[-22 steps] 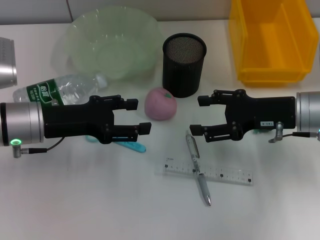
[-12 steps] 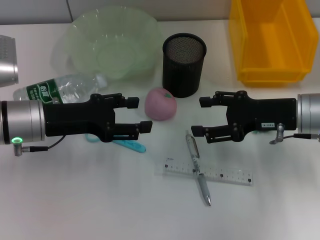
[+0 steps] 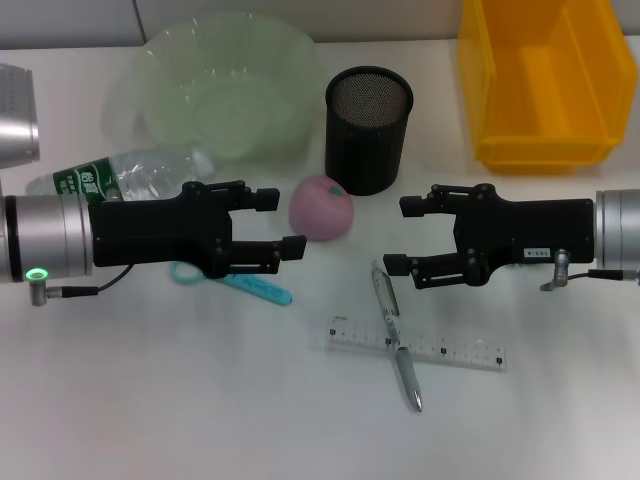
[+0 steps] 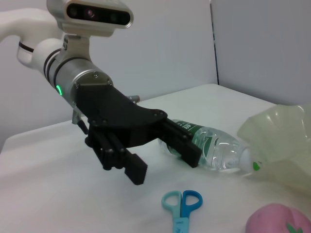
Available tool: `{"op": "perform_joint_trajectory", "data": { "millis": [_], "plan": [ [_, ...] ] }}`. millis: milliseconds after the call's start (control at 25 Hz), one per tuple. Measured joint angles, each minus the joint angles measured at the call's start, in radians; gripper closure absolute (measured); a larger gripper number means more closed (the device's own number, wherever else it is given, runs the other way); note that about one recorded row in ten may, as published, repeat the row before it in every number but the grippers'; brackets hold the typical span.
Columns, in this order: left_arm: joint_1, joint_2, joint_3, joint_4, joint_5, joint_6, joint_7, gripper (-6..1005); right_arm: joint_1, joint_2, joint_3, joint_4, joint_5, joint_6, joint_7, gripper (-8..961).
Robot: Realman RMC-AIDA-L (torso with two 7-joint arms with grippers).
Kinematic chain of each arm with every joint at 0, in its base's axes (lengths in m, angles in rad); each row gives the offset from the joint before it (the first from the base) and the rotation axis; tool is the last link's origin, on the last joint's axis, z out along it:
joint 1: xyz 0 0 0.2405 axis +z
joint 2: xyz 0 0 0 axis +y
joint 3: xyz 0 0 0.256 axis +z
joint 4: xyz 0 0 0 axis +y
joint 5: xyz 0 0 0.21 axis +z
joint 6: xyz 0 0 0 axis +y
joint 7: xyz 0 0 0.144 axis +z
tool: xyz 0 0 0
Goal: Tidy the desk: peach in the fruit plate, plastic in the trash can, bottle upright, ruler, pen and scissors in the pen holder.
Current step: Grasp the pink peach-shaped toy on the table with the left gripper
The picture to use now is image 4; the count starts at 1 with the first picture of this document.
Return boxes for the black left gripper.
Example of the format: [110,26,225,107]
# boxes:
[74,83,169,187]

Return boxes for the clear water bottle green label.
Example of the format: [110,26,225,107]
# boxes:
[157,118,264,174]

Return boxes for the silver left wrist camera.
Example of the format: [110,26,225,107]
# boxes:
[46,0,134,38]

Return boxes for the blue sheathed scissors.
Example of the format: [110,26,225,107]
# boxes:
[161,190,204,233]

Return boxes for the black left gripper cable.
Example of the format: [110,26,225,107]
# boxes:
[71,110,89,135]

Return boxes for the pale green glass fruit plate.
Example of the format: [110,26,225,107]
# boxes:
[237,103,311,195]

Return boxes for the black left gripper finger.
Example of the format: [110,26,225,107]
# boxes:
[158,118,203,169]

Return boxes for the pink toy peach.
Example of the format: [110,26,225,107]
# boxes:
[245,203,311,233]

